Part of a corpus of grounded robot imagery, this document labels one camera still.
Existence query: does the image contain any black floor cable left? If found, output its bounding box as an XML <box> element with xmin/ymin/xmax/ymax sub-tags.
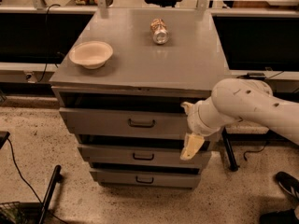
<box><xmin>6</xmin><ymin>137</ymin><xmax>68</xmax><ymax>224</ymax></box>

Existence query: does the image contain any black wire basket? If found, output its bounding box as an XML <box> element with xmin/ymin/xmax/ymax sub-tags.
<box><xmin>0</xmin><ymin>202</ymin><xmax>28</xmax><ymax>224</ymax></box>

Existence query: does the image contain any black table leg right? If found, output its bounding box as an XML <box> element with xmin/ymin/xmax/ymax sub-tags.
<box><xmin>221</xmin><ymin>129</ymin><xmax>239</xmax><ymax>172</ymax></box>

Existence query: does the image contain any grey bottom drawer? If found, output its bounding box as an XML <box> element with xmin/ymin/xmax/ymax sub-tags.
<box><xmin>90</xmin><ymin>169</ymin><xmax>201</xmax><ymax>189</ymax></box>

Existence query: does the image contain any black stand leg left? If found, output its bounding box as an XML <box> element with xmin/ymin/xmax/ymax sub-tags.
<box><xmin>36</xmin><ymin>165</ymin><xmax>63</xmax><ymax>224</ymax></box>

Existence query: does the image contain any black cable right floor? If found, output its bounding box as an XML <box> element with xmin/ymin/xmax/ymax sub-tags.
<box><xmin>242</xmin><ymin>139</ymin><xmax>269</xmax><ymax>162</ymax></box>

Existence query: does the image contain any grey drawer cabinet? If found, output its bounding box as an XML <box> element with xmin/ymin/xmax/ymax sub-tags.
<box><xmin>50</xmin><ymin>8</ymin><xmax>228</xmax><ymax>175</ymax></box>

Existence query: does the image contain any black hanging cable left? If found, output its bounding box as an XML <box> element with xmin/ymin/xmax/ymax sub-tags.
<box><xmin>36</xmin><ymin>3</ymin><xmax>66</xmax><ymax>84</ymax></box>

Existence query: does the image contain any black shoe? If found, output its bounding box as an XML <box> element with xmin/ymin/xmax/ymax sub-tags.
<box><xmin>275</xmin><ymin>172</ymin><xmax>299</xmax><ymax>200</ymax></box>

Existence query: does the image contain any black power adapter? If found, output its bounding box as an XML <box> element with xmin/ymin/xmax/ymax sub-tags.
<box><xmin>246</xmin><ymin>73</ymin><xmax>266</xmax><ymax>80</ymax></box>

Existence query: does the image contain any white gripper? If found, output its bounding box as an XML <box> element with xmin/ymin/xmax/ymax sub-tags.
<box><xmin>180</xmin><ymin>101</ymin><xmax>219</xmax><ymax>161</ymax></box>

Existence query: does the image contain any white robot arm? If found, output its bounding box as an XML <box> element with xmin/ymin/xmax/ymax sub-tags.
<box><xmin>180</xmin><ymin>78</ymin><xmax>299</xmax><ymax>161</ymax></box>

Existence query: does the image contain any white bowl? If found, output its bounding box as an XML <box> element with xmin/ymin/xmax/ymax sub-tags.
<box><xmin>68</xmin><ymin>41</ymin><xmax>113</xmax><ymax>69</ymax></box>

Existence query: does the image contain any grey drawer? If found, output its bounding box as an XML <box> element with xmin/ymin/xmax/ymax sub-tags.
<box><xmin>60</xmin><ymin>108</ymin><xmax>191</xmax><ymax>140</ymax></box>
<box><xmin>78</xmin><ymin>145</ymin><xmax>211</xmax><ymax>169</ymax></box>
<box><xmin>90</xmin><ymin>169</ymin><xmax>201</xmax><ymax>189</ymax></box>

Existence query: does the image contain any grey top drawer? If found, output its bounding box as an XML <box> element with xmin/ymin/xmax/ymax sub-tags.
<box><xmin>60</xmin><ymin>108</ymin><xmax>191</xmax><ymax>140</ymax></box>

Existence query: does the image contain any grey middle drawer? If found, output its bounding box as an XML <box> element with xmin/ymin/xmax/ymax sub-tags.
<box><xmin>78</xmin><ymin>145</ymin><xmax>211</xmax><ymax>169</ymax></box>

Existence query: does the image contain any lying soda can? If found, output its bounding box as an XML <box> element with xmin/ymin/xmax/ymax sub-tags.
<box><xmin>150</xmin><ymin>19</ymin><xmax>169</xmax><ymax>45</ymax></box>

